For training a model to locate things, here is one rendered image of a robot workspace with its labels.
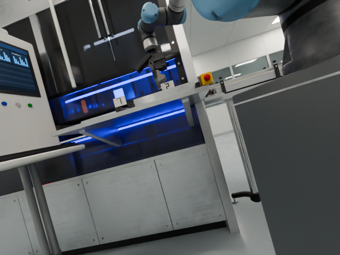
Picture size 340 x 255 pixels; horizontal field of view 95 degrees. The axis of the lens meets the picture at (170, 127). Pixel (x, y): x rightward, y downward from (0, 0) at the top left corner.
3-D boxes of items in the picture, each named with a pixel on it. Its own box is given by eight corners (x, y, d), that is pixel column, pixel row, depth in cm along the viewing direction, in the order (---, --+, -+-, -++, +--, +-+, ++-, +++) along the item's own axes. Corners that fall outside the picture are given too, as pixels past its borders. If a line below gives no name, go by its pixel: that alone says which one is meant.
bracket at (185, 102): (189, 126, 101) (183, 107, 101) (194, 125, 100) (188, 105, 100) (189, 129, 67) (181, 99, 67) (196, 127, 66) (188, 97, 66)
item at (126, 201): (72, 209, 224) (55, 150, 224) (214, 176, 198) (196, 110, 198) (-21, 279, 125) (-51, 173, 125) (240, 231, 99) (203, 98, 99)
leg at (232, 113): (248, 199, 118) (221, 101, 118) (260, 196, 117) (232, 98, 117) (253, 205, 110) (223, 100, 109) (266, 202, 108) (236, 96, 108)
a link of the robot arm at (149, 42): (140, 40, 80) (145, 47, 88) (143, 49, 80) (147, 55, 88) (154, 35, 79) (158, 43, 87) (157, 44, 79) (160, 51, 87)
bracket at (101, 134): (118, 146, 107) (113, 128, 107) (122, 145, 106) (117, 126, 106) (86, 157, 73) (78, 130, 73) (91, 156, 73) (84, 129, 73)
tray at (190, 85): (154, 112, 100) (152, 107, 100) (193, 100, 96) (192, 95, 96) (135, 108, 66) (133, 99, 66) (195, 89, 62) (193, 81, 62)
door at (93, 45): (59, 93, 112) (37, 14, 112) (118, 73, 107) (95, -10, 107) (58, 93, 112) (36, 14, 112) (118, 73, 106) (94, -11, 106)
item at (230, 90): (203, 105, 108) (197, 84, 108) (201, 108, 123) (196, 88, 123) (308, 75, 100) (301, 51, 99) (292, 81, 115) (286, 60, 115)
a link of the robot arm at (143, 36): (137, 15, 78) (136, 27, 86) (142, 37, 78) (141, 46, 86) (152, 14, 80) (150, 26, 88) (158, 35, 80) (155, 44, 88)
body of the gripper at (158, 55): (165, 66, 79) (159, 42, 79) (150, 71, 80) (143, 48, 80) (167, 70, 87) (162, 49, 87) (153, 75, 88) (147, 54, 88)
